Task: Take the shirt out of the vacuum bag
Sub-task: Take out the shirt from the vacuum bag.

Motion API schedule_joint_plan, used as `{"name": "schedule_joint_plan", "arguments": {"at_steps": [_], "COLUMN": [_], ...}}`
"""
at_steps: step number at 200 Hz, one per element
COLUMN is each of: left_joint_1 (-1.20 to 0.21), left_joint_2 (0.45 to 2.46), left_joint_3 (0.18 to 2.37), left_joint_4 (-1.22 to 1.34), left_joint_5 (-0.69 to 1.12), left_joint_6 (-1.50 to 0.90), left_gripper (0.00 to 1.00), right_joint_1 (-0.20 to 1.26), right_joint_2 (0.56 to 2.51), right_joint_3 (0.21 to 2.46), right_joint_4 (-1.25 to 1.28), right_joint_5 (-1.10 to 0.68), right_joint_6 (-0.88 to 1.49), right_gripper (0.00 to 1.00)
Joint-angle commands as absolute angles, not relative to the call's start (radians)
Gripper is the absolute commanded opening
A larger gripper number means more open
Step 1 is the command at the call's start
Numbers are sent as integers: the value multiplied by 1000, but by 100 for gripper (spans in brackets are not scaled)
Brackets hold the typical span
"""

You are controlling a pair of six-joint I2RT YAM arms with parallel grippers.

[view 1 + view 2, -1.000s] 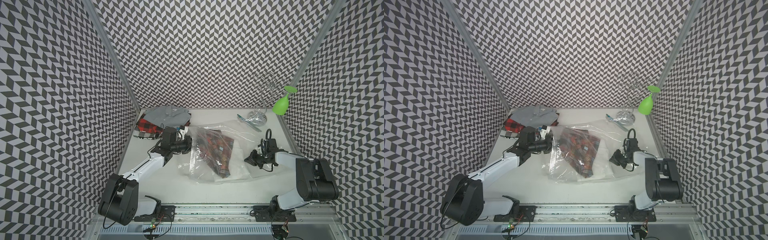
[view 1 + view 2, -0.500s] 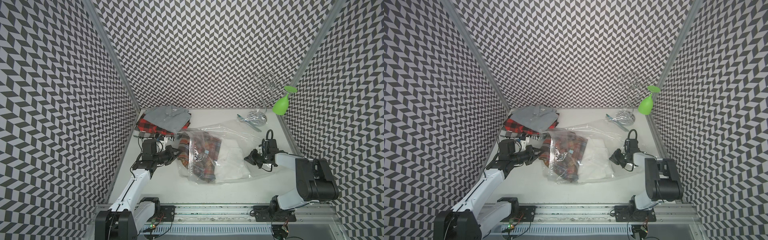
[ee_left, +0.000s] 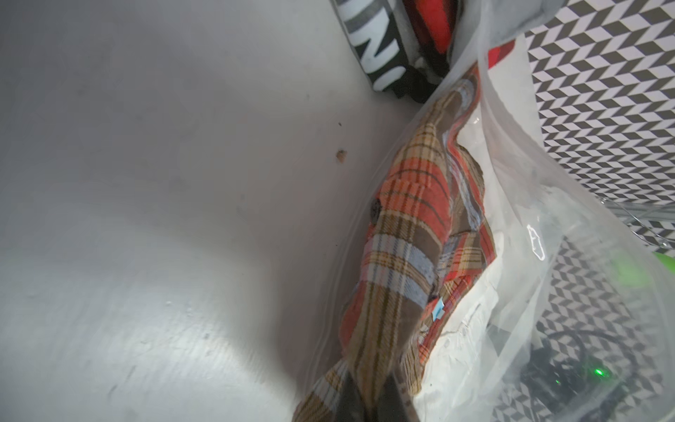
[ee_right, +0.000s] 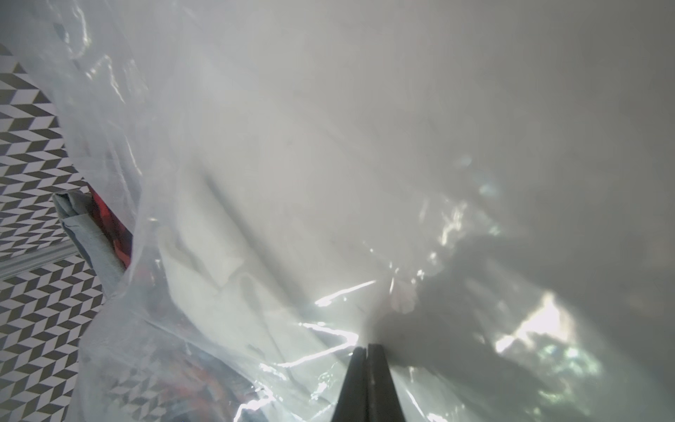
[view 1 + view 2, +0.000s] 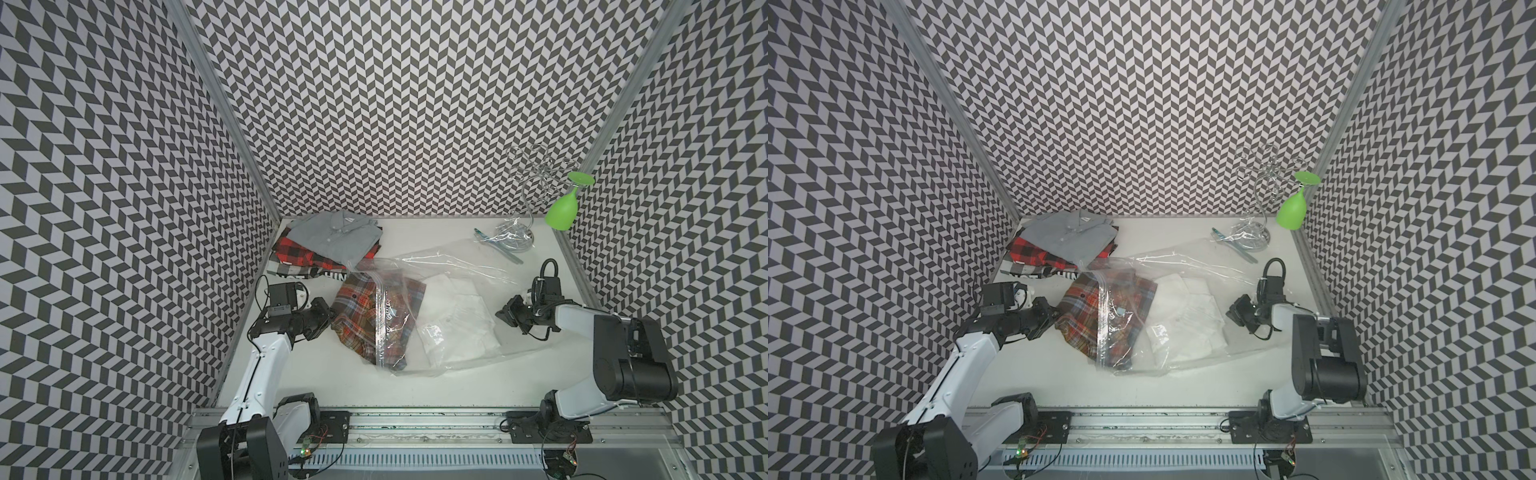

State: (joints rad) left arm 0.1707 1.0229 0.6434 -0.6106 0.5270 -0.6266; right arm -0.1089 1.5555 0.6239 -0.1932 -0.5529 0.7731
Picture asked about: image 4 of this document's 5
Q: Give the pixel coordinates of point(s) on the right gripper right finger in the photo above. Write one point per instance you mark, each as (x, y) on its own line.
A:
(382, 400)

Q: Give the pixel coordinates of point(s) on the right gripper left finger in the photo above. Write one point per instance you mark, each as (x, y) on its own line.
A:
(352, 403)

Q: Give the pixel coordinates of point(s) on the clear plastic vacuum bag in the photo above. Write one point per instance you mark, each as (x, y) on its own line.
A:
(484, 188)

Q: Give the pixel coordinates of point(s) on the white shirt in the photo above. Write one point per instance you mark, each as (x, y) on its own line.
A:
(218, 282)

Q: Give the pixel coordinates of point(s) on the grey cloth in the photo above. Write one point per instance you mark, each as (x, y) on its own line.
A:
(83, 222)

